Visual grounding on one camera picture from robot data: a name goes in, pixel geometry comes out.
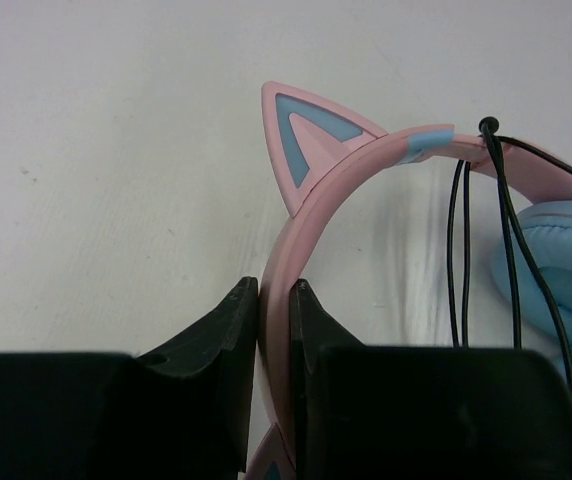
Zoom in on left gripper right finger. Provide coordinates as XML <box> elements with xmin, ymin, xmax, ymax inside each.
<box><xmin>288</xmin><ymin>279</ymin><xmax>363</xmax><ymax>479</ymax></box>

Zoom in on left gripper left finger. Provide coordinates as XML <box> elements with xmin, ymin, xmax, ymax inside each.
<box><xmin>137</xmin><ymin>277</ymin><xmax>259</xmax><ymax>475</ymax></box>

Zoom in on black headphone audio cable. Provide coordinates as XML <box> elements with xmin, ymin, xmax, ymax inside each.
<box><xmin>448</xmin><ymin>115</ymin><xmax>572</xmax><ymax>416</ymax></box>

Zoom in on pink blue cat-ear headphones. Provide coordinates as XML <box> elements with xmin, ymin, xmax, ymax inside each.
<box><xmin>246</xmin><ymin>82</ymin><xmax>572</xmax><ymax>479</ymax></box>

